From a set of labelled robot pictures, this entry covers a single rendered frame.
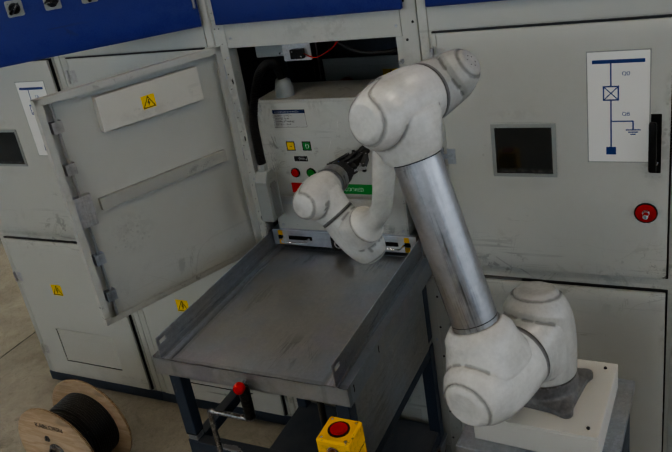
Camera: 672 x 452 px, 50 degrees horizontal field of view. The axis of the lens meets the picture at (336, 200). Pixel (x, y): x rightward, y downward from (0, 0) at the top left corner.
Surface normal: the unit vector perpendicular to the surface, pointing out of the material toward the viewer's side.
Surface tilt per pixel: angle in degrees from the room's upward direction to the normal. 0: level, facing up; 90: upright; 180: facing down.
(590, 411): 3
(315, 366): 0
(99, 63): 90
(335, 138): 90
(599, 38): 90
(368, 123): 83
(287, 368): 0
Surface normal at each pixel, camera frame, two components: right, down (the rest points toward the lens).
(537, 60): -0.41, 0.42
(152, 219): 0.65, 0.20
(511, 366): 0.50, -0.14
